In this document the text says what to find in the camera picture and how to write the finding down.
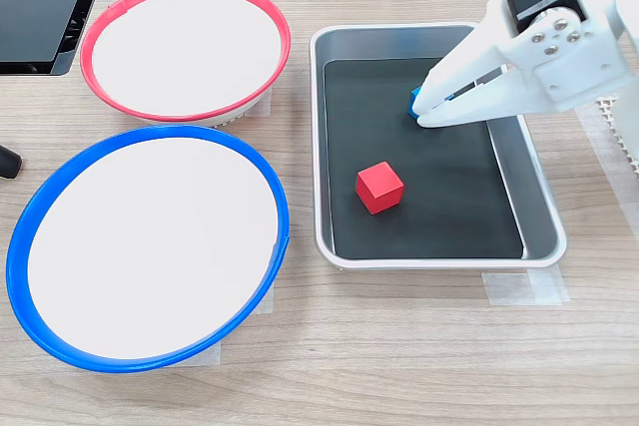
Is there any silver metal tray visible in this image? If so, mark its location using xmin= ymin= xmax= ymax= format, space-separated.
xmin=308 ymin=22 xmax=569 ymax=270

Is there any red cube block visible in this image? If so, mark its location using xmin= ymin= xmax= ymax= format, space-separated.
xmin=354 ymin=161 xmax=405 ymax=216

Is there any red-rimmed white dish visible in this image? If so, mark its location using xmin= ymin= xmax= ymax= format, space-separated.
xmin=79 ymin=0 xmax=293 ymax=129

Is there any white perforated base plate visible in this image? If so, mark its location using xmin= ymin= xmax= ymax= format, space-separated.
xmin=596 ymin=94 xmax=639 ymax=178

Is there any black electronic device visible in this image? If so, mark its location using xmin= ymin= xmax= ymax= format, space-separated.
xmin=0 ymin=0 xmax=115 ymax=77

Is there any black tray liner mat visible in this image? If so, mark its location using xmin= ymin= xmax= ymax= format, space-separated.
xmin=322 ymin=57 xmax=525 ymax=261

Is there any clear tape strip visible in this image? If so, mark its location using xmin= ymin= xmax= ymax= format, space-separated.
xmin=481 ymin=268 xmax=571 ymax=306
xmin=162 ymin=339 xmax=223 ymax=371
xmin=243 ymin=85 xmax=274 ymax=119
xmin=253 ymin=284 xmax=275 ymax=316

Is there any black rounded object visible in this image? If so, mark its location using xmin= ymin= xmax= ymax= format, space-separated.
xmin=0 ymin=144 xmax=24 ymax=180

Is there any wide clear tape patch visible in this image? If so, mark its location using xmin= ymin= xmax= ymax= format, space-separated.
xmin=573 ymin=104 xmax=639 ymax=241

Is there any blue cube block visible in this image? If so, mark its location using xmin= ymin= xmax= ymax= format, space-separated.
xmin=406 ymin=86 xmax=456 ymax=121

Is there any blue-rimmed white dish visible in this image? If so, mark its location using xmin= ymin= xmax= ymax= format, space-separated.
xmin=5 ymin=125 xmax=291 ymax=374

